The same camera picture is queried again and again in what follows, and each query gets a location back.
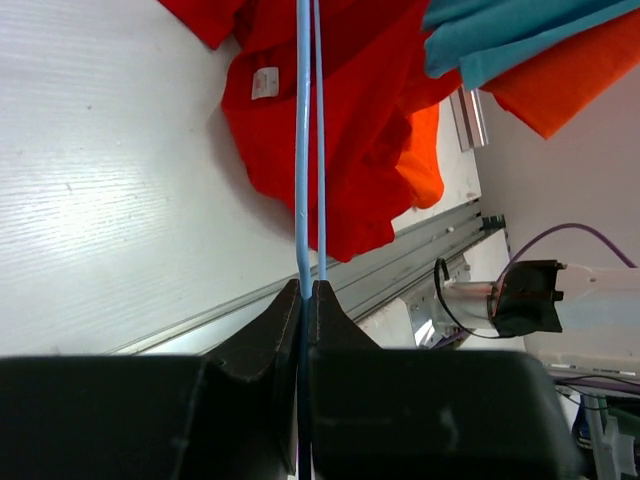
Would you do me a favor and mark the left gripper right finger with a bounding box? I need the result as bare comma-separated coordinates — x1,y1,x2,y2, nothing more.
309,281,584,479

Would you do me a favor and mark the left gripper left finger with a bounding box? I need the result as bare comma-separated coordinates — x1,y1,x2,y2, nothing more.
1,280,302,479

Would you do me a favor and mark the blue wire hanger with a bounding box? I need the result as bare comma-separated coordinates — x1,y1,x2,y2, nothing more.
294,0,329,301

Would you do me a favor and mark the red t shirt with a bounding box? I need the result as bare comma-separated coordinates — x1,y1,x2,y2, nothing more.
167,1,460,262

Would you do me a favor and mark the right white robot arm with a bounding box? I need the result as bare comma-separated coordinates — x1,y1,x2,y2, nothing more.
431,258,639,340

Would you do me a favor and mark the orange t shirt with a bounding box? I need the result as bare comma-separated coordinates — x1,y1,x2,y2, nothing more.
396,10,639,209

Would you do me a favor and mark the light blue t shirt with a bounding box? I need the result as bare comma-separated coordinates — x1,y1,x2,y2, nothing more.
422,1,639,89

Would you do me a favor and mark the aluminium front rail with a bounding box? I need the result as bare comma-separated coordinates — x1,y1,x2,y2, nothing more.
116,199,488,355

